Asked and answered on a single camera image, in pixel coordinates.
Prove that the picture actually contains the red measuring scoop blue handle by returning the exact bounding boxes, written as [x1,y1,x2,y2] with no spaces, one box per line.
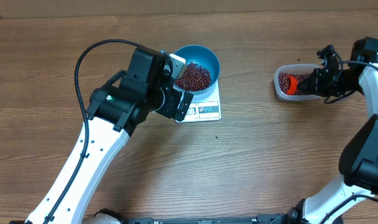
[286,75,298,95]

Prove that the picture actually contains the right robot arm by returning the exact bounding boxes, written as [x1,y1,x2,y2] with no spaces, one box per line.
[264,37,378,223]

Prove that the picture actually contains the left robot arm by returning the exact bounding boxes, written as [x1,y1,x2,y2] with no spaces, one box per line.
[24,46,193,223]

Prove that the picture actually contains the white digital kitchen scale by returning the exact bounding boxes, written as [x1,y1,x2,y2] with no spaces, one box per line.
[176,81,222,123]

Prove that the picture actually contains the red beans in bowl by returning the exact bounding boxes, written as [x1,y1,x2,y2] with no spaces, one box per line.
[175,62,212,91]

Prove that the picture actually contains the blue bowl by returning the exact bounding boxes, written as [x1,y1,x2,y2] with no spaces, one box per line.
[174,45,221,94]

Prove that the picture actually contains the clear plastic container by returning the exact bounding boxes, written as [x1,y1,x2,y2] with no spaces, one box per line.
[274,63,320,101]

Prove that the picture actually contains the red adzuki beans in container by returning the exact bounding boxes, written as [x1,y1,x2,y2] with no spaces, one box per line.
[278,72,310,95]

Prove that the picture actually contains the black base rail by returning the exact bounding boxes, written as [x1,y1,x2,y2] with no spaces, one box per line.
[92,208,344,224]

